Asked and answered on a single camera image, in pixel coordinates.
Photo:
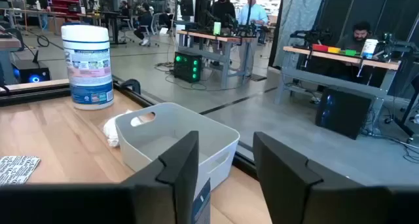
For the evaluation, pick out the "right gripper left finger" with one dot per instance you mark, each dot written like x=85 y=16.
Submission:
x=176 y=184

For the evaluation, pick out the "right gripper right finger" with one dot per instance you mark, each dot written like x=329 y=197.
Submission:
x=284 y=178

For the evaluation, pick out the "small dark sachet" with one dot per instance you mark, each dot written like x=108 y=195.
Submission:
x=201 y=204

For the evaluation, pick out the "clear bag of cotton swabs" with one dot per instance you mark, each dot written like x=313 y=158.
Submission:
x=111 y=132

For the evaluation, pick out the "black bench robot arm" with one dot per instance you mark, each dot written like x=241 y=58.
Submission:
x=394 y=42
x=239 y=27
x=307 y=37

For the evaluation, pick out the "grey plastic bin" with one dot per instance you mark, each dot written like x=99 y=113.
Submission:
x=183 y=125

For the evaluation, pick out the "black computer tower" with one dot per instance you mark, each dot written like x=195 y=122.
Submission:
x=342 y=112

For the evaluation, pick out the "computer tower green lights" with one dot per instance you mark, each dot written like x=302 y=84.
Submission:
x=187 y=67

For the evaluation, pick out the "wooden workbench grey legs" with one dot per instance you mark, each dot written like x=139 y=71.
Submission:
x=327 y=58
x=216 y=39

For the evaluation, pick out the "red block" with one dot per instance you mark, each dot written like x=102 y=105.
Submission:
x=319 y=48

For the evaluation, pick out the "yellow block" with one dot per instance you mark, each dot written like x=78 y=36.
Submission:
x=334 y=50

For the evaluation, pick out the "green block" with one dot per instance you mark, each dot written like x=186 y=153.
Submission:
x=350 y=52

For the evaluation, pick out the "white disinfecting wipes canister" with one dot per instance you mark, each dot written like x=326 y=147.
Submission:
x=86 y=67

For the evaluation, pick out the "grey cloth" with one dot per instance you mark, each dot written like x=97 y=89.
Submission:
x=294 y=27

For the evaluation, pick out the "person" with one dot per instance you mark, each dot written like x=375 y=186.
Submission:
x=253 y=14
x=355 y=40
x=223 y=11
x=123 y=8
x=144 y=21

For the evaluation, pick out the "printed foil wipe packet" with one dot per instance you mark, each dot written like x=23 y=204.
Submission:
x=16 y=170

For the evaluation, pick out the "green glowing object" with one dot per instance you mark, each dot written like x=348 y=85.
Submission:
x=217 y=28

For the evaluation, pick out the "grey office chair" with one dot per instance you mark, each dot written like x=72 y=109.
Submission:
x=154 y=24

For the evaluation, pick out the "black monitor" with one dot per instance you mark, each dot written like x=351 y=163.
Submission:
x=186 y=4
x=202 y=11

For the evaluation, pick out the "computer tower blue light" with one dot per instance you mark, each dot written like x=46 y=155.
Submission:
x=31 y=71

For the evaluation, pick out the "black partition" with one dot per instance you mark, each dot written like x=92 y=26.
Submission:
x=386 y=17

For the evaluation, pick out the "red shelf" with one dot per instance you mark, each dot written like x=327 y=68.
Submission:
x=63 y=1

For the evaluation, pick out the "black frame clamp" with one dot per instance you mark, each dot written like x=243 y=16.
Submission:
x=130 y=85

